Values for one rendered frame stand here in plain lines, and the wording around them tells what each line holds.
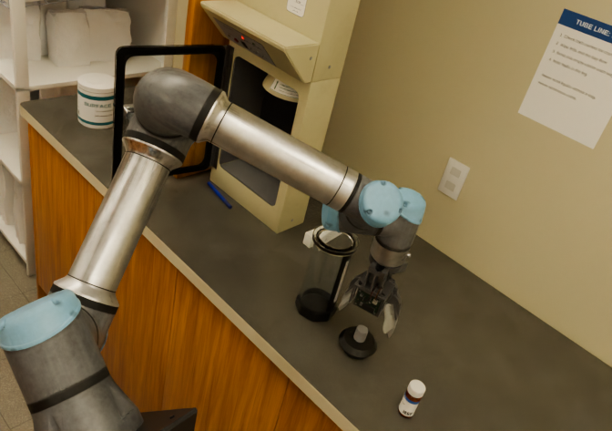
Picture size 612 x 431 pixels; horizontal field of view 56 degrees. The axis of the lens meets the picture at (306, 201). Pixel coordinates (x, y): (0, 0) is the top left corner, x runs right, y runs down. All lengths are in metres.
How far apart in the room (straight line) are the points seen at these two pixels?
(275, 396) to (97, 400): 0.66
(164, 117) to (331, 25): 0.60
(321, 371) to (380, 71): 0.95
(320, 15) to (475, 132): 0.57
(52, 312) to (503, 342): 1.12
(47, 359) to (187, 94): 0.44
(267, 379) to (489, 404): 0.52
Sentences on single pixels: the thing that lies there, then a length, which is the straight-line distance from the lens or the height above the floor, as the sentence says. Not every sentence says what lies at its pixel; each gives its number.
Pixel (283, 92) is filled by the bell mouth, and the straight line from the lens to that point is 1.56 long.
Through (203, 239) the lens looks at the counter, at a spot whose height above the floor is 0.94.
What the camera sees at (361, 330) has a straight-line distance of 1.36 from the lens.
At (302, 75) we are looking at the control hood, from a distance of 1.41.
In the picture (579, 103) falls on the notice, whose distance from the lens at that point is 1.57.
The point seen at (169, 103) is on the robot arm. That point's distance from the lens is 0.94.
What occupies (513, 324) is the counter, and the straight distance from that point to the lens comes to 1.68.
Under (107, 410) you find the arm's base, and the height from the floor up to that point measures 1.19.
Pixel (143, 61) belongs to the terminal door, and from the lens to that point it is 1.56.
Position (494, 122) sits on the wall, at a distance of 1.67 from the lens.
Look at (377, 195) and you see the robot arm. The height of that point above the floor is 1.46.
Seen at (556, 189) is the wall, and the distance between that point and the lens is 1.64.
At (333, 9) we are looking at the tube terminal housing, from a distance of 1.41.
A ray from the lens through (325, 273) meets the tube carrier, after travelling 1.34.
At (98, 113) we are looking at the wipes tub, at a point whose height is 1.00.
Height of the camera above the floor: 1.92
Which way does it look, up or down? 32 degrees down
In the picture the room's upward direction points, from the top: 14 degrees clockwise
